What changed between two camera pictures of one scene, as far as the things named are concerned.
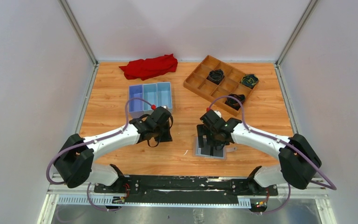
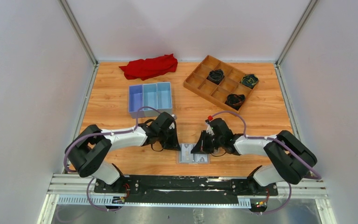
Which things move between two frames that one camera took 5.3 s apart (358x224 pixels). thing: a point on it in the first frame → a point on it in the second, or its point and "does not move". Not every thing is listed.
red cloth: [144, 69] does not move
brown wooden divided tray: [213, 77] does not move
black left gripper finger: [162, 137] → [172, 143]
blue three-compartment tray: [144, 97] does not move
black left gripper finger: [168, 123] → [174, 142]
